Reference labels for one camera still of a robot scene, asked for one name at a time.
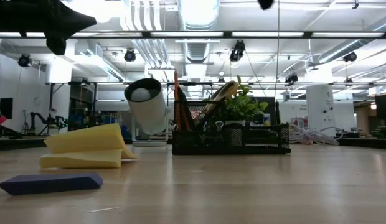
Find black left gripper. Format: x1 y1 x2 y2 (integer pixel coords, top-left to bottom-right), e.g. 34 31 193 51
0 0 98 35

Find yellow sticky note pad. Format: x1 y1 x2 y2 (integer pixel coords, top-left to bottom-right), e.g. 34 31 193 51
39 123 139 170

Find black pen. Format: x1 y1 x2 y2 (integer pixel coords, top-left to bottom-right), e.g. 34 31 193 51
177 86 195 131

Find yellow-handled scissors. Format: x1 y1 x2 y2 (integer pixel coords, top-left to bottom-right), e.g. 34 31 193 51
195 80 240 131

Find black mesh desk organizer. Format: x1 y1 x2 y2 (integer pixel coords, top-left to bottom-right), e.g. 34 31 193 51
171 100 292 156

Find blue eraser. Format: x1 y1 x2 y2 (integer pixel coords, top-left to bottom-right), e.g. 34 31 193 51
0 172 104 196

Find green plant in white pot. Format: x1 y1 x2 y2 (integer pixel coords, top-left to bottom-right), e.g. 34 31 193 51
202 74 270 128

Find white pillar with devices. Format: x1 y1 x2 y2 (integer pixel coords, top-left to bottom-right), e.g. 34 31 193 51
306 84 336 138

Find dark background monitor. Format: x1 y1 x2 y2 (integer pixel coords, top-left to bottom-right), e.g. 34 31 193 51
374 92 386 121

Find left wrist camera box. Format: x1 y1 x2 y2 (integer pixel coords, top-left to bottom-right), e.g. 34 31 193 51
45 32 68 56

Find dark wall screen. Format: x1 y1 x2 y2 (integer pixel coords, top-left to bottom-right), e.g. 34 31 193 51
0 97 14 120

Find white round camera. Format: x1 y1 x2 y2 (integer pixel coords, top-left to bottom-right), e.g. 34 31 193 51
123 77 171 147

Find silver ceiling air duct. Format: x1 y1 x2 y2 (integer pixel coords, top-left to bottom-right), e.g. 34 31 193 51
177 0 221 63

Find white lamp cable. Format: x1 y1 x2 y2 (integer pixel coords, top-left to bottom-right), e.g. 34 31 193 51
285 124 345 146

